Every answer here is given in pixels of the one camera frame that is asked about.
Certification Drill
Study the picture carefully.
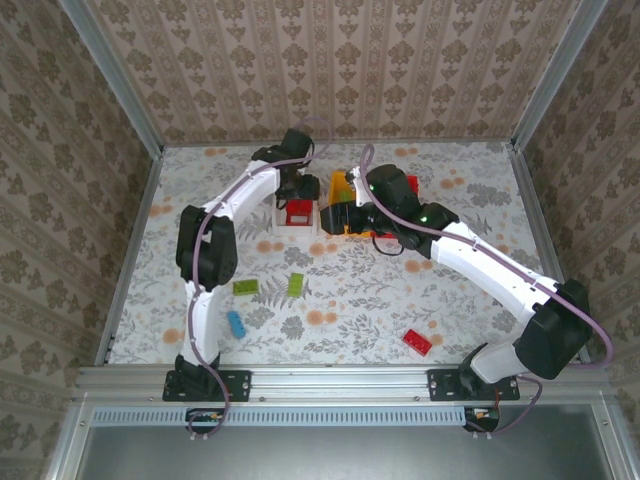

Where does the red square lego frame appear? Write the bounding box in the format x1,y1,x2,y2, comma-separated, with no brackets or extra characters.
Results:
284,199,314,227

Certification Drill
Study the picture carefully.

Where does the yellow plastic container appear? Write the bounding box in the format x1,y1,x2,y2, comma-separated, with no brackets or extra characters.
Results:
327,170,389,239

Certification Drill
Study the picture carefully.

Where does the white plastic container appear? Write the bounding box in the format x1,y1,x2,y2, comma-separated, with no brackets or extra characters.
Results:
271,172,322,236

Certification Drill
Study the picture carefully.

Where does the blue lego brick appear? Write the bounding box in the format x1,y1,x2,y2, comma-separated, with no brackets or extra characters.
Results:
226,310,248,341

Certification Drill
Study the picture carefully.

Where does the red lego brick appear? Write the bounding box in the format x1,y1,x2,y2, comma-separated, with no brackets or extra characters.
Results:
402,328,433,357

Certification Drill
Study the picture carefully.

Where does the grey metal sheet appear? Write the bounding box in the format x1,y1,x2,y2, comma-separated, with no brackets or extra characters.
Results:
74,403,619,480

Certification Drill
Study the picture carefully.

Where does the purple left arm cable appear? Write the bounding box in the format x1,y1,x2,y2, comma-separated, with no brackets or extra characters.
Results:
188,117,334,381

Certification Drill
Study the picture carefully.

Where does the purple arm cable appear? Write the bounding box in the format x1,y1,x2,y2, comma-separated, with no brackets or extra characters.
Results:
353,143,615,369
188,117,334,381

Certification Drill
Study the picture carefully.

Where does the black right camera cable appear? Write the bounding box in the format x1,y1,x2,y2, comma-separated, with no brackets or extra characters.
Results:
373,234,405,258

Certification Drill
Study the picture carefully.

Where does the aluminium table side rail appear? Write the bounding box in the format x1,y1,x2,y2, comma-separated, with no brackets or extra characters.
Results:
94,147,165,366
507,143,589,364

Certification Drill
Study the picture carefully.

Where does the aluminium mounting rail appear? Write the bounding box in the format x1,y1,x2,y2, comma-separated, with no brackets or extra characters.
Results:
74,363,609,404

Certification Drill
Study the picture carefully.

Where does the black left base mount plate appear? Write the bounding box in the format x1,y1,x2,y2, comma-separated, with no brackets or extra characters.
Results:
162,368,252,402

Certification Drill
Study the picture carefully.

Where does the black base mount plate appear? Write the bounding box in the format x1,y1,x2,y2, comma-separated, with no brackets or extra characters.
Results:
162,368,252,402
427,368,521,402

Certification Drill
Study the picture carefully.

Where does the aluminium frame post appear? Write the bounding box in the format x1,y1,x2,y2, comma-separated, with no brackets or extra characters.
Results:
57,0,165,154
512,0,611,151

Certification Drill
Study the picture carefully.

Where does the grey slotted cable duct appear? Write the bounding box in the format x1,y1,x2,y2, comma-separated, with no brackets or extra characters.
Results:
91,405,467,427

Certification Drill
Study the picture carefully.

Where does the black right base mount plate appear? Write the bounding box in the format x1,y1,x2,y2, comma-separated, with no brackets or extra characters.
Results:
427,368,521,402

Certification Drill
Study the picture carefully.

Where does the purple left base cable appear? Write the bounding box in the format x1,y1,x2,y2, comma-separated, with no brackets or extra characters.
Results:
187,372,232,444

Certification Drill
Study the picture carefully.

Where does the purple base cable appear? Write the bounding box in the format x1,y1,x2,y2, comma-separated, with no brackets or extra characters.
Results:
464,374,545,437
187,372,232,444

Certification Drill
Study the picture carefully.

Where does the black connector with wires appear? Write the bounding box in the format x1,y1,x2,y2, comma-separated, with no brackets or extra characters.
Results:
185,407,226,434
463,405,501,432

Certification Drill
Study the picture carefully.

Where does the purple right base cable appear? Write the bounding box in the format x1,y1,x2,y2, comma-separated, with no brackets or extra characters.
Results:
464,374,545,437

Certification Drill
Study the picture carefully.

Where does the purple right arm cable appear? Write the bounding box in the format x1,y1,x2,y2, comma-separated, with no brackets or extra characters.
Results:
353,143,615,369

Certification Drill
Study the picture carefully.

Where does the aluminium cabinet frame bar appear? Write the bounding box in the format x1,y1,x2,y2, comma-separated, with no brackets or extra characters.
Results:
592,399,640,480
44,399,94,480

